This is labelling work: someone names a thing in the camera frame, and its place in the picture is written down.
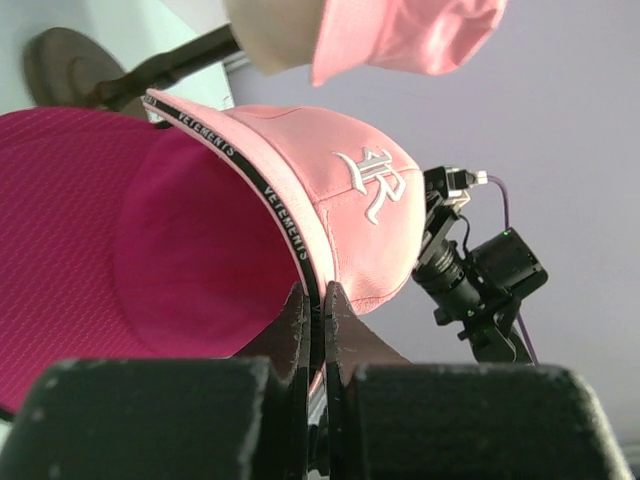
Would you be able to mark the beige mannequin head stand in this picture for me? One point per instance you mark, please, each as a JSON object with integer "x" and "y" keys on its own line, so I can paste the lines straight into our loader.
{"x": 104, "y": 55}

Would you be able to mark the light pink cap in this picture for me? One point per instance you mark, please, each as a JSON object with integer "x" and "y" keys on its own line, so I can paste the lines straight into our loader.
{"x": 348, "y": 199}

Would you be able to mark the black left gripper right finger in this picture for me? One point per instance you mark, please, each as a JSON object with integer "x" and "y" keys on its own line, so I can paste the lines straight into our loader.
{"x": 391, "y": 419}

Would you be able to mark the light pink bucket hat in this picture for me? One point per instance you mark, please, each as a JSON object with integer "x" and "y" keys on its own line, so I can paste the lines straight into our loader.
{"x": 430, "y": 37}

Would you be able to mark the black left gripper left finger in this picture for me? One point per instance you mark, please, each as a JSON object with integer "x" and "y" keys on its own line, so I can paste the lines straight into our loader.
{"x": 239, "y": 418}

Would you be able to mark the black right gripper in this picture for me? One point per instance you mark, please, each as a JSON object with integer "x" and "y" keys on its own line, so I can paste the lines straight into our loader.
{"x": 440, "y": 270}

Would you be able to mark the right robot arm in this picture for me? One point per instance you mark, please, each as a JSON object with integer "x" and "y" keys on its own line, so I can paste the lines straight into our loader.
{"x": 481, "y": 289}

